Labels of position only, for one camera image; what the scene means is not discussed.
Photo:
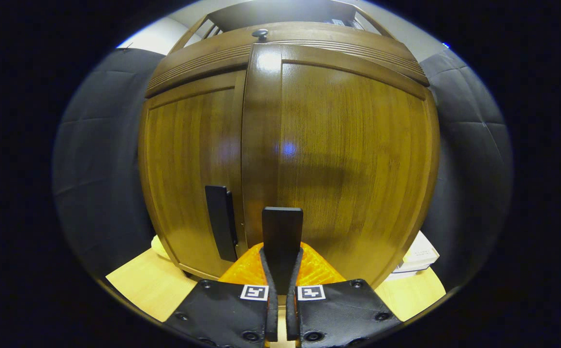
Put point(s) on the pale yellow round object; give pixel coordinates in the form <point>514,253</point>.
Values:
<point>159,246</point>

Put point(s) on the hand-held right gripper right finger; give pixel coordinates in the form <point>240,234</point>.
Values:
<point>292,314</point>

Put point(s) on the white box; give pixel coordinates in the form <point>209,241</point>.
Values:
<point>418,253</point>

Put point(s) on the wooden double-door shoe cabinet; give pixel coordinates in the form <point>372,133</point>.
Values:
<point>271,12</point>

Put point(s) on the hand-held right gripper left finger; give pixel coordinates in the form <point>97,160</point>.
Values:
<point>272,309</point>

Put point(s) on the wooden cabinet door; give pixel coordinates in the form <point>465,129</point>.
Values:
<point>184,159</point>
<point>348,159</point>

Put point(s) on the wooden drawer with black knob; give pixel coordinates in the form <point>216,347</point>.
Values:
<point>203,58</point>

